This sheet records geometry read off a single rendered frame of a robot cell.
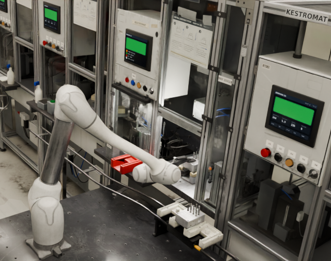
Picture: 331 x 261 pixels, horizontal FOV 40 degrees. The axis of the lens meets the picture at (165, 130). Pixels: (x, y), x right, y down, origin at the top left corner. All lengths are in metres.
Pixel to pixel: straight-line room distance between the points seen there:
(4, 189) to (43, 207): 2.07
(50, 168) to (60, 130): 0.22
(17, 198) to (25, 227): 1.58
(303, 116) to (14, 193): 3.05
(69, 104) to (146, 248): 0.90
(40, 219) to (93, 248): 0.34
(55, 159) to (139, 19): 0.92
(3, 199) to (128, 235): 1.89
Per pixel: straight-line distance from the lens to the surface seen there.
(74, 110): 2.20
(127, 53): 2.76
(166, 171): 2.33
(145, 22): 2.63
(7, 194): 4.36
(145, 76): 2.67
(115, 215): 2.80
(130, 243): 2.58
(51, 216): 2.39
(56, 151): 2.45
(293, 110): 1.96
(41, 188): 2.53
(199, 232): 2.41
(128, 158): 2.86
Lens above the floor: 2.23
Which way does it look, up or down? 23 degrees down
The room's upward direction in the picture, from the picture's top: 5 degrees clockwise
